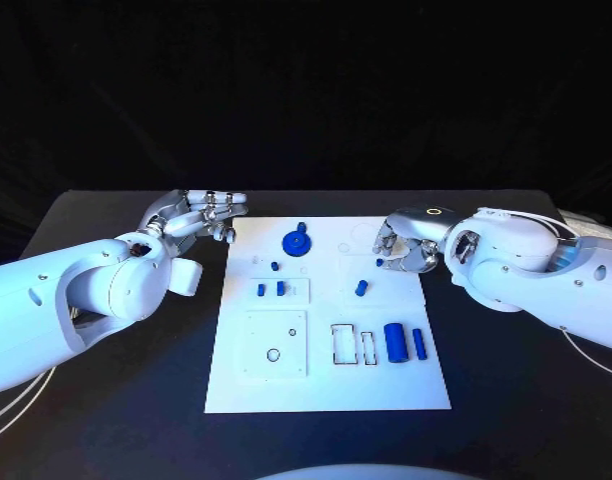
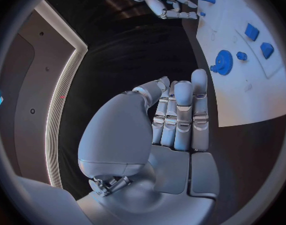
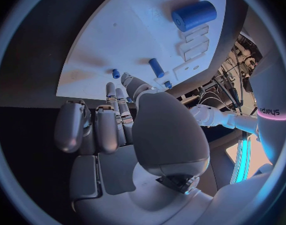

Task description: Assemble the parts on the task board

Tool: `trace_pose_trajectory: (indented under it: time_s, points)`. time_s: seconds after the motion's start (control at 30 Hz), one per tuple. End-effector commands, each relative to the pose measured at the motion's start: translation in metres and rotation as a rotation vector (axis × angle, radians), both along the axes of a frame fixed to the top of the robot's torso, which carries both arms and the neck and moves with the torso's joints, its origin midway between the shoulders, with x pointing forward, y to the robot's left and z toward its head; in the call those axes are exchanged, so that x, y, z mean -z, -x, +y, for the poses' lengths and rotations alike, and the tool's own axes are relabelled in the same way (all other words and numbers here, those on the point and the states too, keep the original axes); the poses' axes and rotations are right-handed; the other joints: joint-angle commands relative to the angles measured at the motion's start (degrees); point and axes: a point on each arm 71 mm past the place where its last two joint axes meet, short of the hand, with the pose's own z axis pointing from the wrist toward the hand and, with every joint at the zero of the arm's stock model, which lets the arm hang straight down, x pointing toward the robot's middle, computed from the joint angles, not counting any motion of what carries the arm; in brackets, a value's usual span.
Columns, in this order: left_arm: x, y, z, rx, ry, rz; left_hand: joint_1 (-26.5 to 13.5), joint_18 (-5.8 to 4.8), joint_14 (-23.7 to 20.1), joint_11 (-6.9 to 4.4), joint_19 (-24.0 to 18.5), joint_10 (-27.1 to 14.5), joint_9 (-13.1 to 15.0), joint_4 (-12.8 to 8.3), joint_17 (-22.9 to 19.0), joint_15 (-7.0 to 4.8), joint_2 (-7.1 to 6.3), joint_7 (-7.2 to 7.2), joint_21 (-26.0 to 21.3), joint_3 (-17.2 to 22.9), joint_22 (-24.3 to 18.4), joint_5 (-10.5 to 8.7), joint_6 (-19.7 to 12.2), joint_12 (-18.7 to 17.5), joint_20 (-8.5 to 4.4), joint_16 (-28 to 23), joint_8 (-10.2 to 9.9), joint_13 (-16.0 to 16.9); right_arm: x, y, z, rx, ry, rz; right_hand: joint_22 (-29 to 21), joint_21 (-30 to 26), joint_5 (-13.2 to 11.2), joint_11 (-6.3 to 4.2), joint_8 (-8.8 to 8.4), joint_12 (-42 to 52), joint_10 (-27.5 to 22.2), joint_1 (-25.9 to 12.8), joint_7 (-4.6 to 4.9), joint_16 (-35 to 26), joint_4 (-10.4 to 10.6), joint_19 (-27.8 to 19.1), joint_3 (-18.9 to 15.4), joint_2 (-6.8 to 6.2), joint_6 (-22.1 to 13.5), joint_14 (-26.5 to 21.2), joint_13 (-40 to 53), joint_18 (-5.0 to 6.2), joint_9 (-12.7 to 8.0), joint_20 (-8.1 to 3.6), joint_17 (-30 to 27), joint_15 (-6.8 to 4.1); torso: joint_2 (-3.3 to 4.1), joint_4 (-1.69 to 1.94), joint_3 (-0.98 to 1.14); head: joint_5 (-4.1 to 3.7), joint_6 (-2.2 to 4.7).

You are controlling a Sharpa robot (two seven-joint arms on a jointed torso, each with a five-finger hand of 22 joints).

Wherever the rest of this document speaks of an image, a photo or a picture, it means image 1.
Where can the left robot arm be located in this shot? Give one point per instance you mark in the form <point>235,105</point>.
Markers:
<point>19,318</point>

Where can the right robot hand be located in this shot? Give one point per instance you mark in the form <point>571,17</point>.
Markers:
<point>418,223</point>

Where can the thick long blue cylinder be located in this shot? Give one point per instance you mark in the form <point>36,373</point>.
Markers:
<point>397,343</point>

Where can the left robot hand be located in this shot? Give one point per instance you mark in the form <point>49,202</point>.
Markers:
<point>176,210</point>

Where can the white task board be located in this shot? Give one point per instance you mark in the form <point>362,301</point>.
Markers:
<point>328,386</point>

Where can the white crumpled cloth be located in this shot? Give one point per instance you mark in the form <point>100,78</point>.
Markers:
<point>603,225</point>

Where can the blue short cylinder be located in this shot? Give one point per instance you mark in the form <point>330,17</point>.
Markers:
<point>361,288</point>

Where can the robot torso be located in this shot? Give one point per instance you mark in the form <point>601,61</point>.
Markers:
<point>374,473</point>

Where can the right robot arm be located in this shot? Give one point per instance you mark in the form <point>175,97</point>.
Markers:
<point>570,285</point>

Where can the blue gear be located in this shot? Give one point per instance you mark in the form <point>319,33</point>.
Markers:
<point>296,243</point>

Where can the thin long blue cylinder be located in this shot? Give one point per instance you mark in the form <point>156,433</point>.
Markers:
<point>418,344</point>

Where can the blue plug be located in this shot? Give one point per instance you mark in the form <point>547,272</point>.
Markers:
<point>280,288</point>
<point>261,290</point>

